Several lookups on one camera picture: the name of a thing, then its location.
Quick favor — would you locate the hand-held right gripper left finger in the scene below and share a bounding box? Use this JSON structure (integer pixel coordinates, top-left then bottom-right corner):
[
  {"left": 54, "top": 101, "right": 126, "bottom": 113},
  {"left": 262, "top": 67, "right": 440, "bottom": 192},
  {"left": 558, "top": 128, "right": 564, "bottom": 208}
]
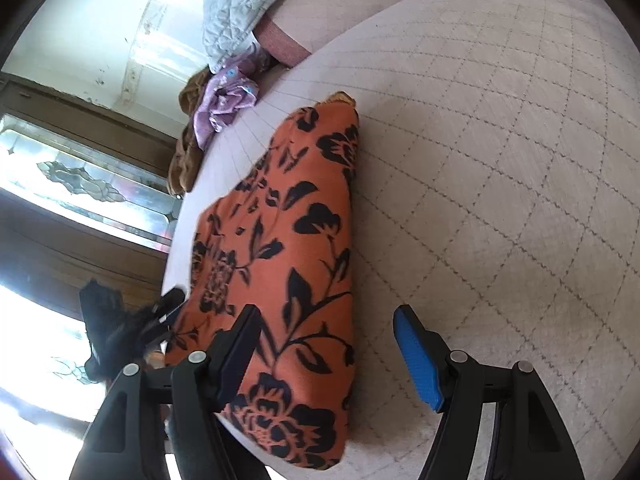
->
[{"left": 69, "top": 304, "right": 264, "bottom": 480}]

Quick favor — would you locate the purple cloth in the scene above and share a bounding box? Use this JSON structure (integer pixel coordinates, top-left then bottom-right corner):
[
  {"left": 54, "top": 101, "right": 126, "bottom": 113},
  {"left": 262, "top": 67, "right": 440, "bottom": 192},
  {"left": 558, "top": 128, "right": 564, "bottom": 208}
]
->
[{"left": 192, "top": 42, "right": 262, "bottom": 152}]

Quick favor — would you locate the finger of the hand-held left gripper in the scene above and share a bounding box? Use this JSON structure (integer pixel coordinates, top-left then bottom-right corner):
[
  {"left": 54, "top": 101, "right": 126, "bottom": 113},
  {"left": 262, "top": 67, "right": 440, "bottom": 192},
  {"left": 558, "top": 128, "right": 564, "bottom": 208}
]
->
[
  {"left": 147, "top": 287, "right": 186, "bottom": 324},
  {"left": 140, "top": 320, "right": 174, "bottom": 351}
]

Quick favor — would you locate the orange floral garment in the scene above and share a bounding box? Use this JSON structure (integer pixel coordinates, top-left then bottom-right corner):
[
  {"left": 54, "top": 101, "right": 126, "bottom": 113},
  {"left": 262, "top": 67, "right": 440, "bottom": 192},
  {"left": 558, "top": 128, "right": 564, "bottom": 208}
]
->
[{"left": 162, "top": 91, "right": 364, "bottom": 472}]

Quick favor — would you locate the white quilted mattress pad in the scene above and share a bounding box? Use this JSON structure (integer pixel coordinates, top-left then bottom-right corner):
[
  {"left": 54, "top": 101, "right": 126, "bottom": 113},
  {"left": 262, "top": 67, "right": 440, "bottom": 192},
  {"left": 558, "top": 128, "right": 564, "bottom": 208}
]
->
[{"left": 159, "top": 0, "right": 640, "bottom": 480}]

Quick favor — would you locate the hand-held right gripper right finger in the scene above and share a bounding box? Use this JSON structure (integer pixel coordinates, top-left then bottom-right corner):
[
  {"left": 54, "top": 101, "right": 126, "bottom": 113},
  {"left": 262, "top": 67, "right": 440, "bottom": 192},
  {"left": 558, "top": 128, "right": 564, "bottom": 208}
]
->
[{"left": 392, "top": 304, "right": 587, "bottom": 480}]

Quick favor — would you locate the grey quilted blanket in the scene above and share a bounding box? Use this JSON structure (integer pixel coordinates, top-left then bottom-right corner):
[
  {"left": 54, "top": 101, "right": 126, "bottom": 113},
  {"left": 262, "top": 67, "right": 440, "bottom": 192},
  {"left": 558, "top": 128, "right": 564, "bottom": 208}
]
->
[{"left": 202, "top": 0, "right": 322, "bottom": 75}]

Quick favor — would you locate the brown cloth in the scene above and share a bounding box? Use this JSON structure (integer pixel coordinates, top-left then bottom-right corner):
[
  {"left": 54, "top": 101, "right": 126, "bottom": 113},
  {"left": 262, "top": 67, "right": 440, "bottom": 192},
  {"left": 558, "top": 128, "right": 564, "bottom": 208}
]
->
[{"left": 167, "top": 67, "right": 213, "bottom": 197}]

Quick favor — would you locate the pink bed sheet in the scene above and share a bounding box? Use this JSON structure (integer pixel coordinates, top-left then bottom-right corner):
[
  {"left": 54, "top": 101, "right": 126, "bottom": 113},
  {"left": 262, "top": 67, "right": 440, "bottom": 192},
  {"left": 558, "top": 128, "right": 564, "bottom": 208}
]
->
[{"left": 251, "top": 0, "right": 501, "bottom": 69}]

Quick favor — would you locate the wooden door with glass panels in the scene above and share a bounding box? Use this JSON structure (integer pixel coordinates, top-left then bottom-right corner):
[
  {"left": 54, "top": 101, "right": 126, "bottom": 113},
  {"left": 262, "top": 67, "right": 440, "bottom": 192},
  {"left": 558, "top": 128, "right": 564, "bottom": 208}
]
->
[{"left": 0, "top": 71, "right": 195, "bottom": 461}]

